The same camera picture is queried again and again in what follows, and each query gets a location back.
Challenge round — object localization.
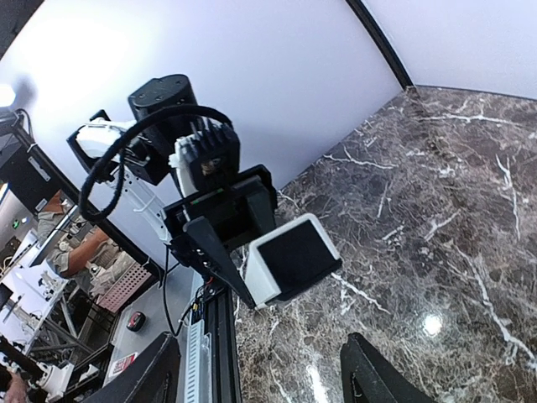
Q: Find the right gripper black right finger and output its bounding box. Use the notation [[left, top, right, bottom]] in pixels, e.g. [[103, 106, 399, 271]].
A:
[[340, 332, 434, 403]]

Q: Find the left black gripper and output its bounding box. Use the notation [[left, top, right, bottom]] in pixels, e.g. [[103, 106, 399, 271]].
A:
[[164, 165, 278, 309]]

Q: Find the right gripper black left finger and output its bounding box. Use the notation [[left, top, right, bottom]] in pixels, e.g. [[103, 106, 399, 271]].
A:
[[84, 332, 180, 403]]

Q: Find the white remote control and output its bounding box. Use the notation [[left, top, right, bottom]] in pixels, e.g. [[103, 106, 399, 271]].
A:
[[244, 213, 342, 309]]

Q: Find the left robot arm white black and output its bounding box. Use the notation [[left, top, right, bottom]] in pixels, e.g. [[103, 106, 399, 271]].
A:
[[68, 74, 277, 308]]

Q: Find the red black small device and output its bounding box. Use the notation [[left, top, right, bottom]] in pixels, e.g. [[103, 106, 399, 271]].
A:
[[127, 311, 147, 332]]

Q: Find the grey slotted cable duct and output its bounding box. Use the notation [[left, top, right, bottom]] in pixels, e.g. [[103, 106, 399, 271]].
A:
[[184, 320, 212, 403]]

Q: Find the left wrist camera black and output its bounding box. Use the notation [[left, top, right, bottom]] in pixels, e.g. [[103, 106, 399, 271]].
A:
[[169, 118, 241, 197]]

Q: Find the right black frame post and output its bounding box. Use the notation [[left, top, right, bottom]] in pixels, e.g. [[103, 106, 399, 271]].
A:
[[346, 0, 414, 89]]

